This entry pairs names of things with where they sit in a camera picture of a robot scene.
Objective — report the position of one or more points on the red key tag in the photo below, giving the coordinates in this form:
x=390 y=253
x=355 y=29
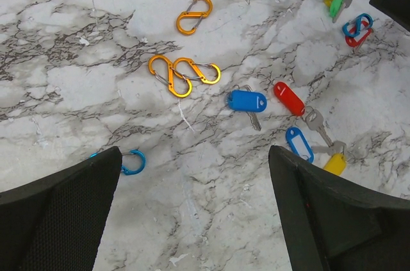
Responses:
x=293 y=103
x=355 y=43

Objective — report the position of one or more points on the orange S carabiner pair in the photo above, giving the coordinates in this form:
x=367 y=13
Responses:
x=169 y=81

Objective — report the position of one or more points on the blue framed key tag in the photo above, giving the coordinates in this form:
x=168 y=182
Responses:
x=298 y=144

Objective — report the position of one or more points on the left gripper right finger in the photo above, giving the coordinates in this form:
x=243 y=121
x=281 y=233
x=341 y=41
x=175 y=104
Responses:
x=331 y=223

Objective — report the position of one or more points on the orange S carabiner far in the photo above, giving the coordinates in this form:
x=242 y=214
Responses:
x=188 y=14

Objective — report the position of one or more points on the yellow solid key tag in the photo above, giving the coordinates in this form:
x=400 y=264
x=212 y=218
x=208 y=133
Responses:
x=337 y=162

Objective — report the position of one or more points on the blue s carabiner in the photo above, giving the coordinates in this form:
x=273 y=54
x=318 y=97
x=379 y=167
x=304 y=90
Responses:
x=354 y=28
x=133 y=162

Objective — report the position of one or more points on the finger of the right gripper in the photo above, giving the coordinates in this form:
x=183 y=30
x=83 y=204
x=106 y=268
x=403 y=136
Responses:
x=398 y=10

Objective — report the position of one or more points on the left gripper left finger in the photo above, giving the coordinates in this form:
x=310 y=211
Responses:
x=57 y=222

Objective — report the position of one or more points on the green framed key tag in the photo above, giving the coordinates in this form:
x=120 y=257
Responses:
x=336 y=8

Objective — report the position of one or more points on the blue solid key tag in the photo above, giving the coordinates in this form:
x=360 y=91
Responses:
x=243 y=98

